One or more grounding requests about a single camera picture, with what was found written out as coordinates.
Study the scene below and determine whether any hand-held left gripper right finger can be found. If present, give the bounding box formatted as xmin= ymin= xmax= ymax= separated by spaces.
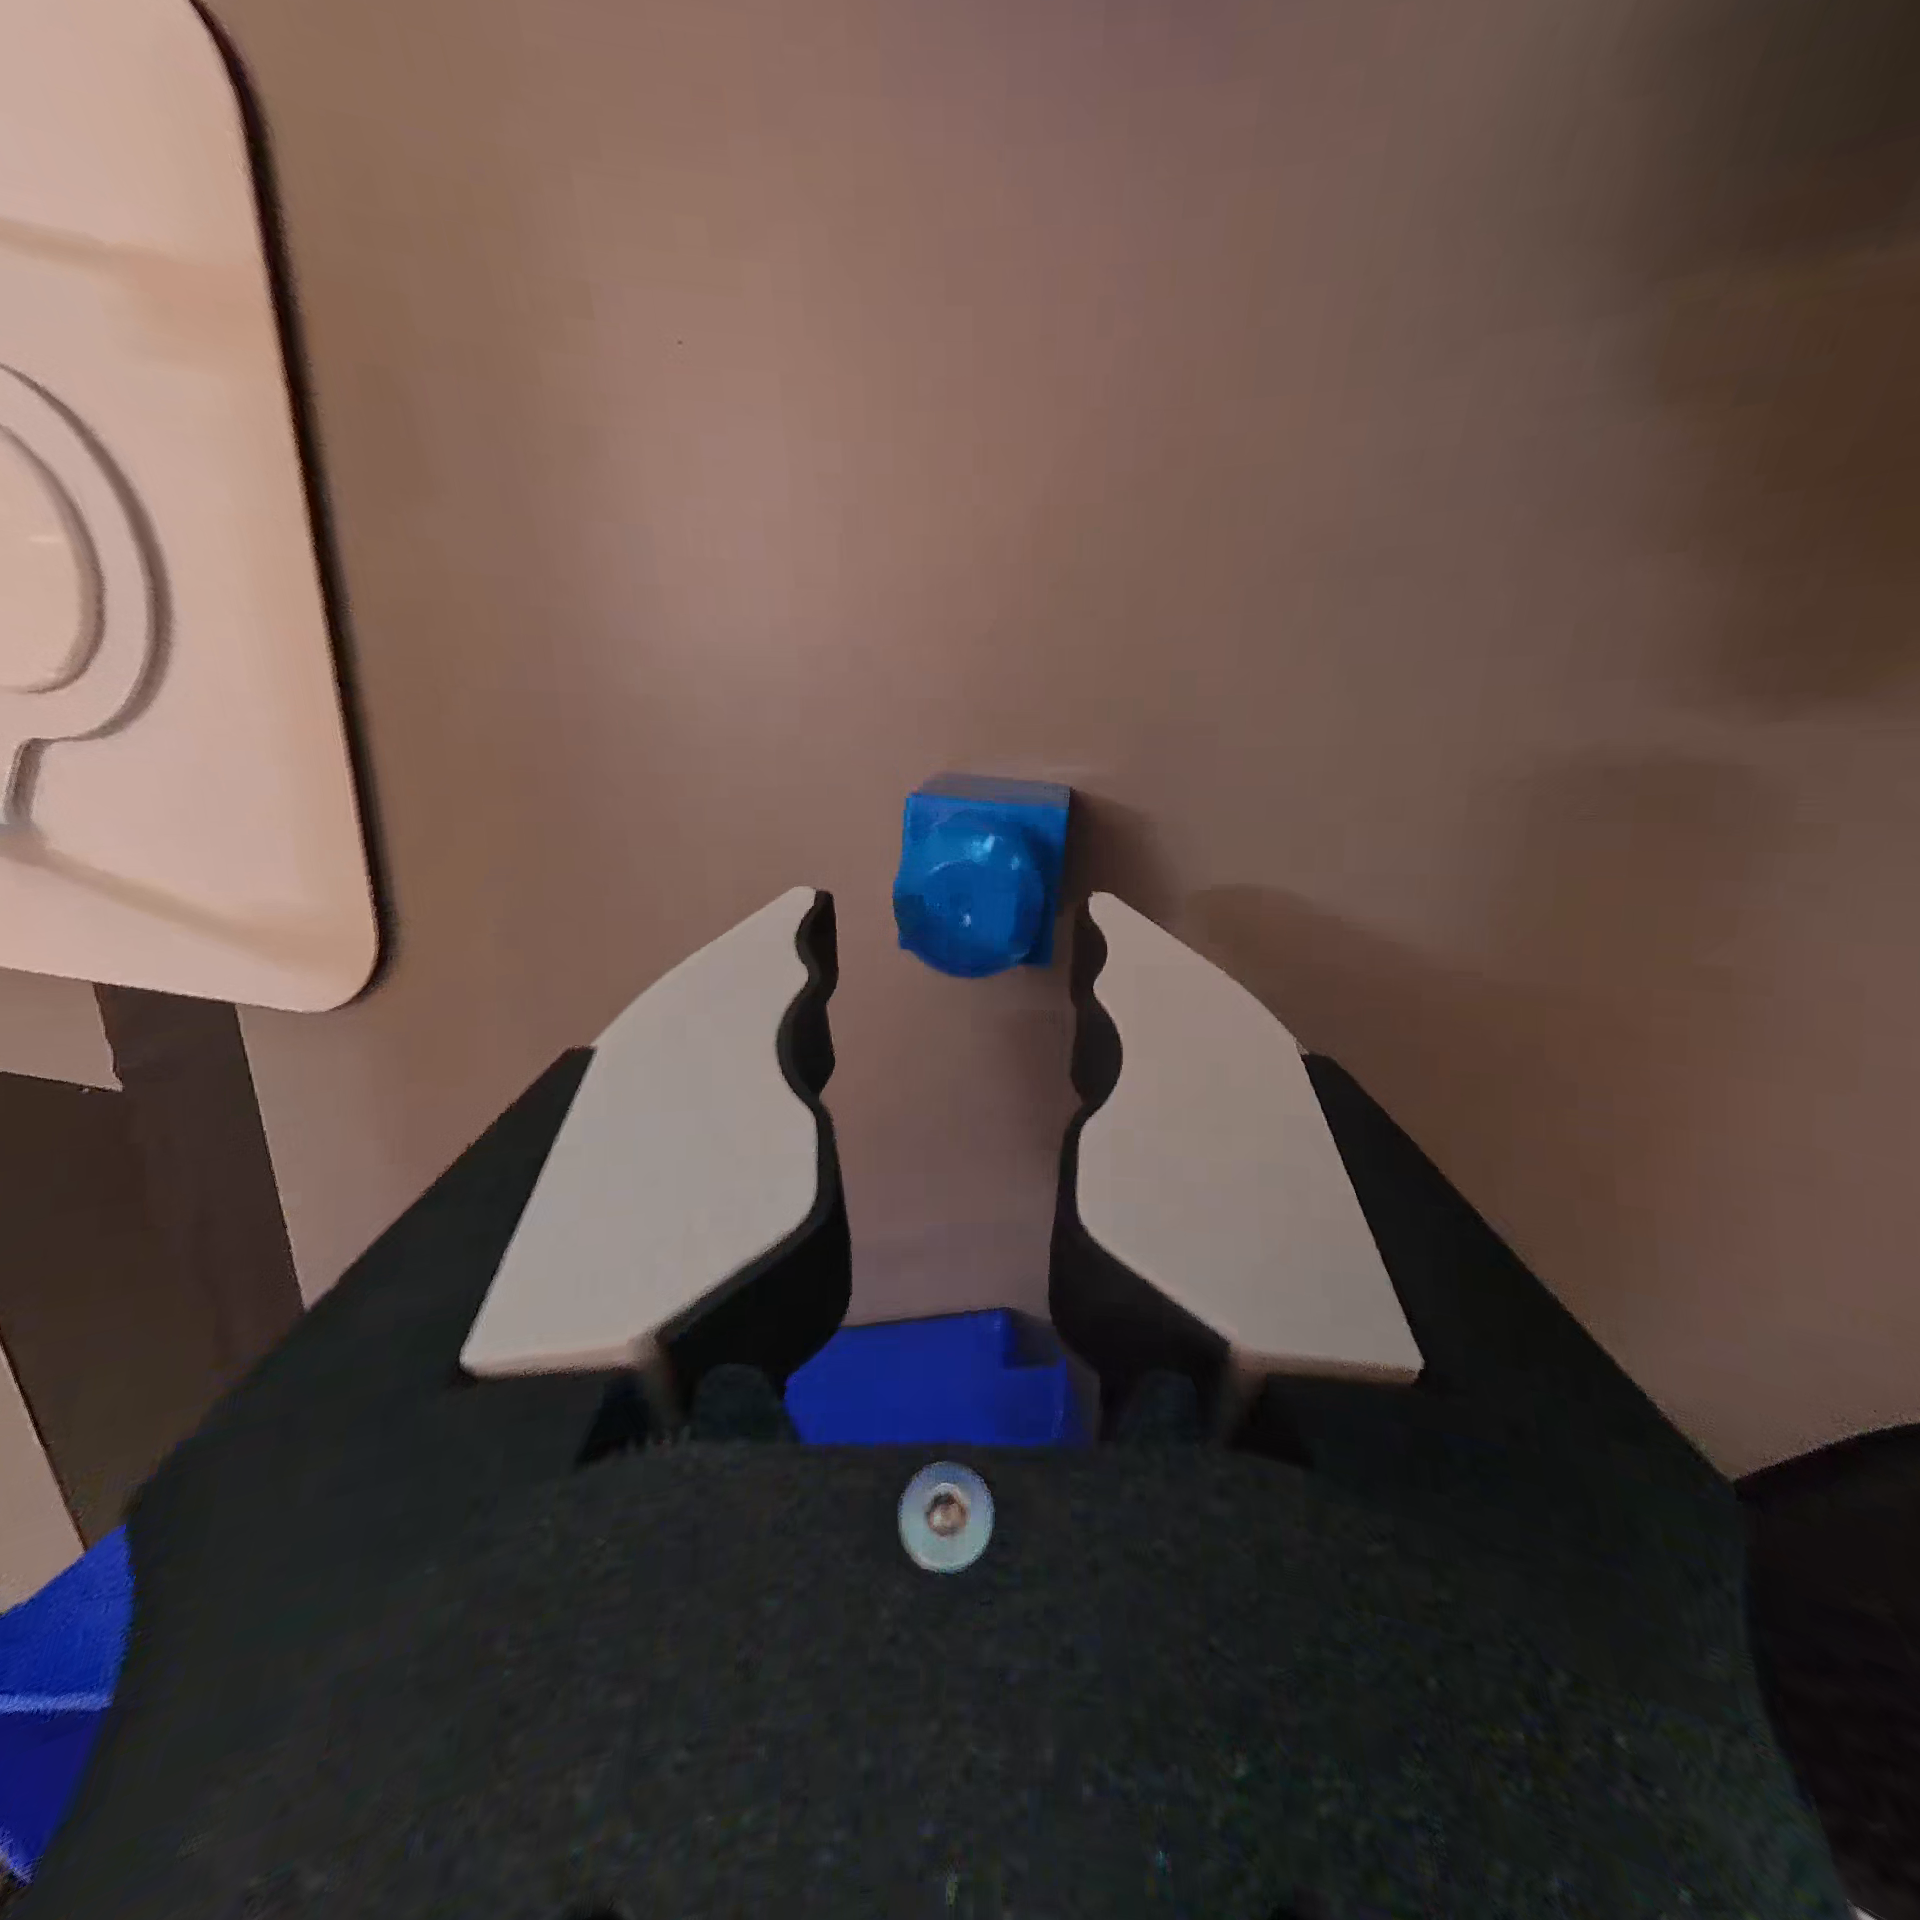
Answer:
xmin=1049 ymin=891 xmax=1423 ymax=1390

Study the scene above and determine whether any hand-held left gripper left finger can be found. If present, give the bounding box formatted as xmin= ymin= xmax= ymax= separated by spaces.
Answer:
xmin=456 ymin=884 xmax=850 ymax=1411

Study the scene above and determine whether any blue bin for built steps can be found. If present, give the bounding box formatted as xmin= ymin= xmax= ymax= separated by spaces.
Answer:
xmin=0 ymin=1308 xmax=1072 ymax=1896

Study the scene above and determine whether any instruction sheet on white stand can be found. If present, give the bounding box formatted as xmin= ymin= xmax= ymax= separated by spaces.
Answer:
xmin=0 ymin=0 xmax=386 ymax=1015

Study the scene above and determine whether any blue one-stud mega block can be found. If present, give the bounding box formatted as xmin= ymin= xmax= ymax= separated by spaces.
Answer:
xmin=892 ymin=771 xmax=1079 ymax=980

